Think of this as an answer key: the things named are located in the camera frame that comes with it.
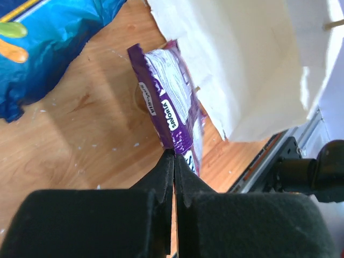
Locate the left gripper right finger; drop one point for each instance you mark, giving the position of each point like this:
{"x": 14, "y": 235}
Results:
{"x": 211, "y": 224}

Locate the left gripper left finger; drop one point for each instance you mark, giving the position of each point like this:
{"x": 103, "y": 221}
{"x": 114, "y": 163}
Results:
{"x": 133, "y": 222}

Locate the purple snack packet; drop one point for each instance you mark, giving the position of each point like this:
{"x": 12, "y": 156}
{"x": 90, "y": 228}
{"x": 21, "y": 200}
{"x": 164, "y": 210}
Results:
{"x": 171, "y": 101}

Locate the beige paper bag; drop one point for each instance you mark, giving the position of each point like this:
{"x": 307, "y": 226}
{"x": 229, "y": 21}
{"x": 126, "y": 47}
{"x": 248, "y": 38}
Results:
{"x": 261, "y": 66}

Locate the blue snack packet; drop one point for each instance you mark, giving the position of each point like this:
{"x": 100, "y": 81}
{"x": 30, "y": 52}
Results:
{"x": 39, "y": 39}

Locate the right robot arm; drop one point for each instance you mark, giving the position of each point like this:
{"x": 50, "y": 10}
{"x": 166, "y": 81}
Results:
{"x": 322, "y": 176}

